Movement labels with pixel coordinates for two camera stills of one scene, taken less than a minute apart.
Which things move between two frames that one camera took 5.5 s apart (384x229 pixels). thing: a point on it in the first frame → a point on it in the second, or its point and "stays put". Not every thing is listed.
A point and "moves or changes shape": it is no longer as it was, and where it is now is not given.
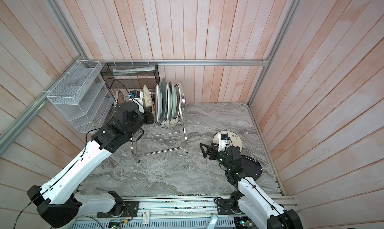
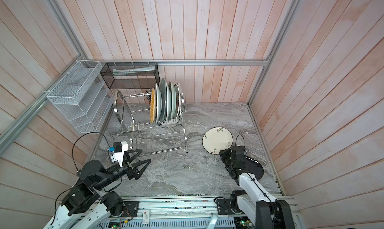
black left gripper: [148, 112] → [134, 172]
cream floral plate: [234, 137] moves or changes shape
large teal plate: [163, 100] stays put
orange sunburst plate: [158, 102] stays put
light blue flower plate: [177, 101] stays put
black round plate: [252, 168] stays put
